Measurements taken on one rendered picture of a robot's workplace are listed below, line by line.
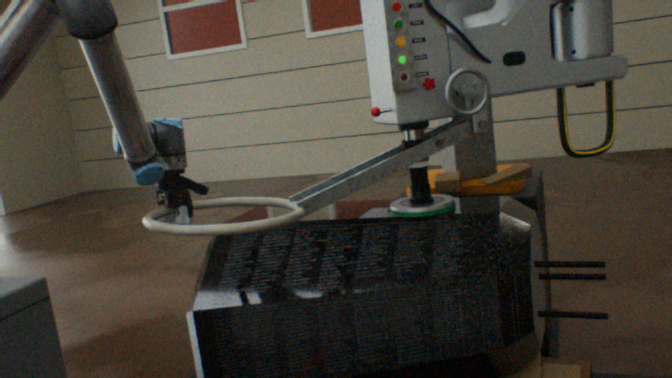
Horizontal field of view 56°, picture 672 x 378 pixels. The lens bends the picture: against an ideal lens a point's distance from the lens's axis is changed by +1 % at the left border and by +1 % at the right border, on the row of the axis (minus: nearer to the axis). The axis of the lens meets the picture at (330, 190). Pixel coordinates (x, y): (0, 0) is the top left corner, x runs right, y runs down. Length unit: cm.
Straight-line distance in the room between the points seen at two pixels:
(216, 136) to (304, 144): 142
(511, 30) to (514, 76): 14
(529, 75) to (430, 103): 36
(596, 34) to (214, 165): 778
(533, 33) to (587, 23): 22
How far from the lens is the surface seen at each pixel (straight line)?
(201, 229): 171
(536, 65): 217
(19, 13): 172
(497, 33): 210
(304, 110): 879
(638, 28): 814
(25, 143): 1033
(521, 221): 200
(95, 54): 164
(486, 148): 281
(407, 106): 194
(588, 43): 230
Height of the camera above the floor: 129
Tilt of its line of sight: 10 degrees down
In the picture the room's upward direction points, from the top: 7 degrees counter-clockwise
